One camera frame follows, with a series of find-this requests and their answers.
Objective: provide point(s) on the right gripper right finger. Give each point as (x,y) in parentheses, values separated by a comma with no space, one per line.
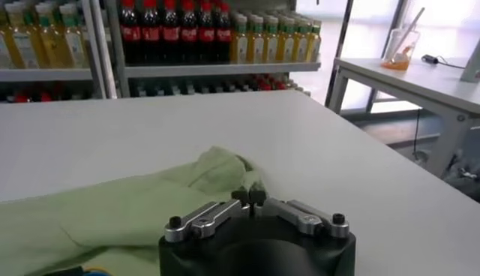
(296,213)

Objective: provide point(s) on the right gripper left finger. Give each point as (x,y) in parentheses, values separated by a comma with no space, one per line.
(210,217)

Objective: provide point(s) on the green t-shirt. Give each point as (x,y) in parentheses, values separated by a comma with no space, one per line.
(112,210)

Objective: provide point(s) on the grey clothes pile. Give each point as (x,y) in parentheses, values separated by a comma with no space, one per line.
(465,180)

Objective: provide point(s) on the grey metal shelf rack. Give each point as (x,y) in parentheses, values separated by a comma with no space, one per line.
(225,69)
(45,74)

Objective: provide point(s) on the cola bottle red cap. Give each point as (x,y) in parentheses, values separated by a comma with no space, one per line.
(223,35)
(189,33)
(150,33)
(171,33)
(130,33)
(206,34)

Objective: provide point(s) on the grey metal side table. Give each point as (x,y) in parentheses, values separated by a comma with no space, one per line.
(431,86)

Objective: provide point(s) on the clear cup orange contents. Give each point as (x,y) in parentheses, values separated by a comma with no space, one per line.
(399,56)

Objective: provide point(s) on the black power adapter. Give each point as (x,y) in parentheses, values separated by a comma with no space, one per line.
(429,59)

